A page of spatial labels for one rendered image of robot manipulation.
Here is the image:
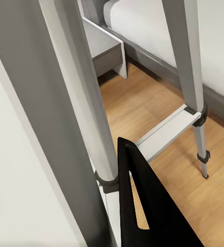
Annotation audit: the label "camera tripod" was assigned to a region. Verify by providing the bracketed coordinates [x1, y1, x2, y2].
[0, 0, 210, 247]

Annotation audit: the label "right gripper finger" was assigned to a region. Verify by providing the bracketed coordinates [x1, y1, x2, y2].
[117, 137, 204, 247]

